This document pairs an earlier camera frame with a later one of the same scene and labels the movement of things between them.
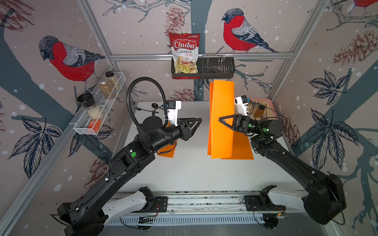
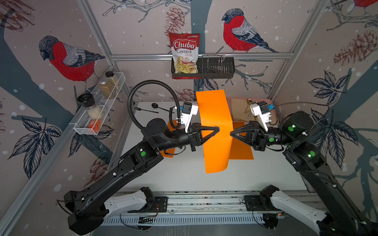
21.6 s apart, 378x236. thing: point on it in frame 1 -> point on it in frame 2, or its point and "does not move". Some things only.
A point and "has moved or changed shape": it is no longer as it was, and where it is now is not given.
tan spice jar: x=110 y=78 does not move
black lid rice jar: x=94 y=112 does not move
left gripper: x=184 y=127 -> x=195 y=137
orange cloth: x=241 y=148 does not move
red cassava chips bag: x=184 y=47 does not move
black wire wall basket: x=209 y=67 does not move
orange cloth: x=221 y=139 has moved or changed shape
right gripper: x=242 y=125 -> x=261 y=137
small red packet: x=94 y=125 does not move
